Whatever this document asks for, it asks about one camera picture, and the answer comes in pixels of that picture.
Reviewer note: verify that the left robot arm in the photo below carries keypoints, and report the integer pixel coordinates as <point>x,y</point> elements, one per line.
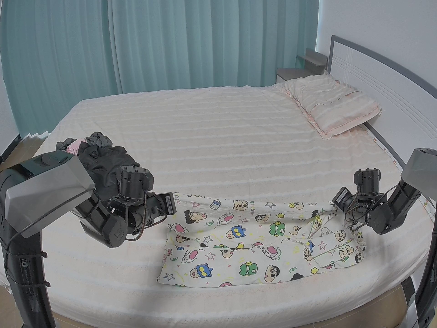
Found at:
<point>47,190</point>

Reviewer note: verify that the pink garment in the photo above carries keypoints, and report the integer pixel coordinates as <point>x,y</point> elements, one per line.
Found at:
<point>75,147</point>

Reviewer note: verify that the blue-green curtain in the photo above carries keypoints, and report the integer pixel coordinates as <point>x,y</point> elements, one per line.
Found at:
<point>170,29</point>

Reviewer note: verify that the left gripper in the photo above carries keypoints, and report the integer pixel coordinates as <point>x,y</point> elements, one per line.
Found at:
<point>153,208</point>

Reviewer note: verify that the white printed pyjama top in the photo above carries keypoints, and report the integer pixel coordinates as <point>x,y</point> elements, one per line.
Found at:
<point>239,244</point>

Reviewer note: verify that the black shirt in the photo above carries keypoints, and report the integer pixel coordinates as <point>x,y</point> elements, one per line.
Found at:
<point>102,166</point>

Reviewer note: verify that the bed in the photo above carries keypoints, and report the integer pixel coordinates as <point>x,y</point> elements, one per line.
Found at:
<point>222,132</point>

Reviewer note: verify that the grey garment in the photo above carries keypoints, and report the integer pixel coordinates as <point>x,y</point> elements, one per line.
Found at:
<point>99,138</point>

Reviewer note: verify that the pale pink striped pillow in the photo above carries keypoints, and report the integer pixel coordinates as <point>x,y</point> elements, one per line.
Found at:
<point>334,104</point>

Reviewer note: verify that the grey bedside table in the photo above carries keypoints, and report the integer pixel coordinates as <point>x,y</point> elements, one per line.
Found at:
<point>293,73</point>

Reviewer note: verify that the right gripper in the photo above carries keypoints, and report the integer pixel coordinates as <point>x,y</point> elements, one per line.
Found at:
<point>343,200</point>

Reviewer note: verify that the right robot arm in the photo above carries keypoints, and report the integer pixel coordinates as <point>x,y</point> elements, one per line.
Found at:
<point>392,203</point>

